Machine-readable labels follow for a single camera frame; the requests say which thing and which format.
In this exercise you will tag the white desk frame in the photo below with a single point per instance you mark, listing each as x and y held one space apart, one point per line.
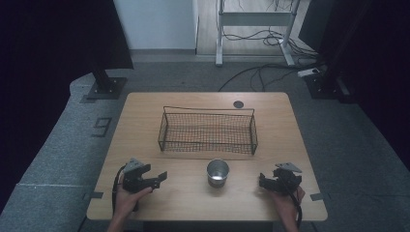
254 18

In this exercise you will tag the dark round table grommet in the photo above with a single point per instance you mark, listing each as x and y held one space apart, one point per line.
238 104

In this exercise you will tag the silver metal cup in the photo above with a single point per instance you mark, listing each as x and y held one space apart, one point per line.
218 174

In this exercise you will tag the dark curtain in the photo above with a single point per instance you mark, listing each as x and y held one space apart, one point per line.
370 64
48 64

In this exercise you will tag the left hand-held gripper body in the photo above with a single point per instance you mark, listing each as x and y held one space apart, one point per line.
133 182

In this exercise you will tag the white power strip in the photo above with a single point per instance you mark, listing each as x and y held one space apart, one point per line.
308 72

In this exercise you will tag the person's right hand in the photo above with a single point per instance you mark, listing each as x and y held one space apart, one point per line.
285 204

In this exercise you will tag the grey tape strip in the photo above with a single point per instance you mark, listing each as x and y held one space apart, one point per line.
96 195
316 196

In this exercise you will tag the black stand with base plate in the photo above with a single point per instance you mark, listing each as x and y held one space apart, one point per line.
106 85
325 85

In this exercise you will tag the person's left hand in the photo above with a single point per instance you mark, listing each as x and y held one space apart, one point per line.
127 199

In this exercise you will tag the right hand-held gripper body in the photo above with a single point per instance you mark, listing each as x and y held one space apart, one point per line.
286 180

